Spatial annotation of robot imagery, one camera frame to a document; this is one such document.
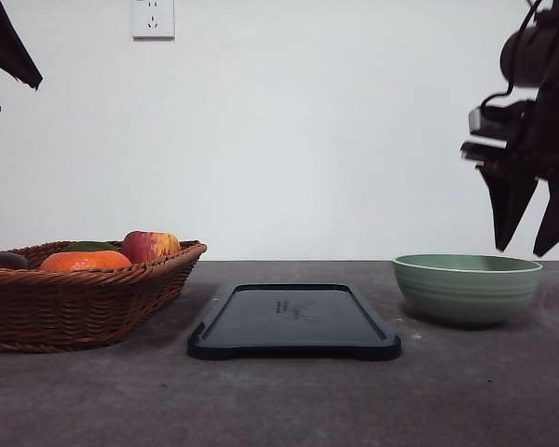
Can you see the black image-right gripper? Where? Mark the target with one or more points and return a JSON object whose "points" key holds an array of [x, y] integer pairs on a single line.
{"points": [[535, 151]]}

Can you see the green ceramic bowl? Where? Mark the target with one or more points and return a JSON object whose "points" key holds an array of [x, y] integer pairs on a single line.
{"points": [[475, 289]]}

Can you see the black image-right robot arm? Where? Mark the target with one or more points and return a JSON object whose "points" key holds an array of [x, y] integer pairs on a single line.
{"points": [[530, 58]]}

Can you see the brown wicker basket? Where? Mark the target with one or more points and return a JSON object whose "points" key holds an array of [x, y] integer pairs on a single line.
{"points": [[49, 311]]}

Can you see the dark purple eggplant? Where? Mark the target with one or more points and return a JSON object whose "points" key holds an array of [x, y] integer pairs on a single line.
{"points": [[10, 260]]}

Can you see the green avocado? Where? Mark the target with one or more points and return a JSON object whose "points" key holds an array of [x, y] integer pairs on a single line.
{"points": [[91, 246]]}

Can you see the orange tangerine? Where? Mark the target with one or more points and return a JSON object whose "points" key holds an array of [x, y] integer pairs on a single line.
{"points": [[85, 260]]}

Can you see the red yellow apple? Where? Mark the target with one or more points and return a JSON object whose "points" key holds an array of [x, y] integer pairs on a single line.
{"points": [[143, 246]]}

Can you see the dark rectangular tray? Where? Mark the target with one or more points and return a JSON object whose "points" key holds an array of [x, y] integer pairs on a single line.
{"points": [[284, 321]]}

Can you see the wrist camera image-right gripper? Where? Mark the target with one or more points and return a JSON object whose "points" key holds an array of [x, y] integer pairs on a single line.
{"points": [[493, 123]]}

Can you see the white wall socket left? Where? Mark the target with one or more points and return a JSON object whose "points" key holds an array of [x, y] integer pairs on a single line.
{"points": [[152, 22]]}

